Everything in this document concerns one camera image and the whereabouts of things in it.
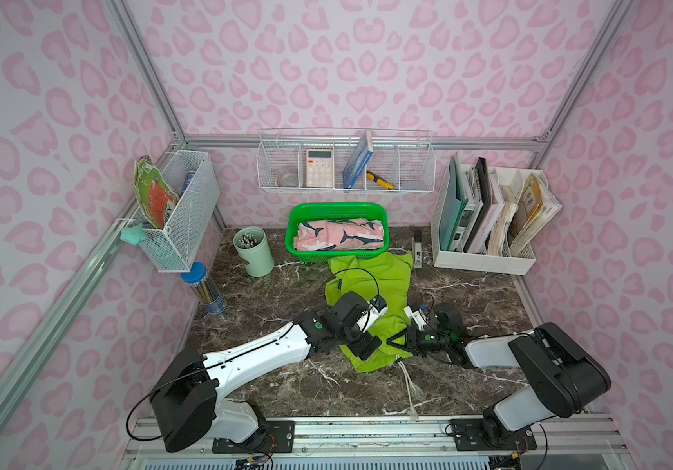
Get lime green garment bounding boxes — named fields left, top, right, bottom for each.
left=325, top=252, right=413, bottom=341

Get pink shark print shorts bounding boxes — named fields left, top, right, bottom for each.
left=293, top=219, right=385, bottom=252

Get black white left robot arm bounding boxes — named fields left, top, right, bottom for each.
left=148, top=292, right=389, bottom=454

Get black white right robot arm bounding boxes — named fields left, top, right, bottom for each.
left=387, top=304, right=612, bottom=441

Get black remote control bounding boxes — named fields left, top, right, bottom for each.
left=412, top=229, right=423, bottom=269

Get green plastic basket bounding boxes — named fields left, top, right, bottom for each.
left=285, top=202, right=391, bottom=262

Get white file organizer rack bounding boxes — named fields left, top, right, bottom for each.
left=431, top=158, right=555, bottom=275

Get mint green cup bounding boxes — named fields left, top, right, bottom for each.
left=233, top=226, right=275, bottom=277

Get dark green folder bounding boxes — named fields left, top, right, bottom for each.
left=440, top=157, right=468, bottom=251

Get yellow utility knife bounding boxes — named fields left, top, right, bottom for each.
left=366, top=170, right=395, bottom=190

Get blue lid pencil jar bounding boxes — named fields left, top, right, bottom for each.
left=181, top=262, right=227, bottom=315

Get small glass dish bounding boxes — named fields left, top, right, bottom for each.
left=276, top=168, right=299, bottom=188

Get brown paper envelopes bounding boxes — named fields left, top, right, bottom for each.
left=508, top=174, right=563, bottom=256

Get pink calculator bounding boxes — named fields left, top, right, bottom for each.
left=305, top=149, right=334, bottom=189

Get blue book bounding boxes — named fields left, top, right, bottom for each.
left=342, top=130, right=374, bottom=190

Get green red paper packet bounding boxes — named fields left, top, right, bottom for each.
left=133, top=156, right=180, bottom=229

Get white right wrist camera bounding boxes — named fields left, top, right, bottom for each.
left=404, top=304, right=432, bottom=332

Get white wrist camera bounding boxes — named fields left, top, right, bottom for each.
left=363, top=295, right=389, bottom=329
left=404, top=304, right=432, bottom=332

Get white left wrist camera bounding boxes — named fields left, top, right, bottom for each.
left=363, top=295, right=389, bottom=329

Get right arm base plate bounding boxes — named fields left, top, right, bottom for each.
left=444, top=418, right=537, bottom=454

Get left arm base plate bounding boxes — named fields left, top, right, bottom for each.
left=212, top=420, right=295, bottom=456

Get clear wire wall shelf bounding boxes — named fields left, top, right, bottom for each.
left=256, top=127, right=436, bottom=194

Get white mesh wall basket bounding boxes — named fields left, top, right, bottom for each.
left=138, top=150, right=220, bottom=273

